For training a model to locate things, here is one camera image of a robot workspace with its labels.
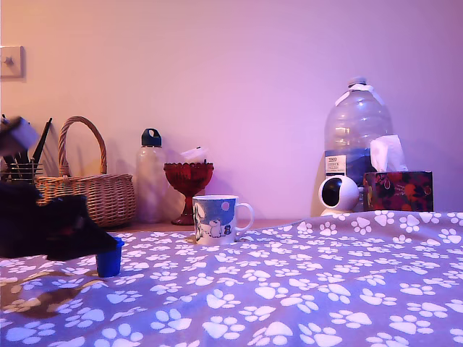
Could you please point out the wall switch plate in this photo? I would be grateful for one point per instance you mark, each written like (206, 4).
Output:
(12, 63)

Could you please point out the white tissue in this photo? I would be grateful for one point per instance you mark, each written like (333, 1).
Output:
(387, 155)

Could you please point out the paw print blanket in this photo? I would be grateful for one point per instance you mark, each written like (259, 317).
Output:
(289, 289)

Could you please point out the blue coffee capsule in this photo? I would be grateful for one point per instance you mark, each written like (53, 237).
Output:
(108, 265)

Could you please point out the large clear water bottle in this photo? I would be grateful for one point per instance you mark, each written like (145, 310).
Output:
(356, 123)

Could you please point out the floral tissue box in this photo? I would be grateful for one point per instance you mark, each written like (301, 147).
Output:
(398, 191)

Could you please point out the small white round camera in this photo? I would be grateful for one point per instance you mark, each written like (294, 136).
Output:
(343, 195)

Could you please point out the white packet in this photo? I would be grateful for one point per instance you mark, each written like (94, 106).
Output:
(193, 155)

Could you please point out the red glass goblet bowl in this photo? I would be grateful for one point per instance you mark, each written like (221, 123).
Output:
(188, 177)

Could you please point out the white mug with cartoon print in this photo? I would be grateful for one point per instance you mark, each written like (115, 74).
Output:
(213, 220)

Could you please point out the clear bottle with dark cap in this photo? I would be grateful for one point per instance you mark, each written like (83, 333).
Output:
(150, 180)

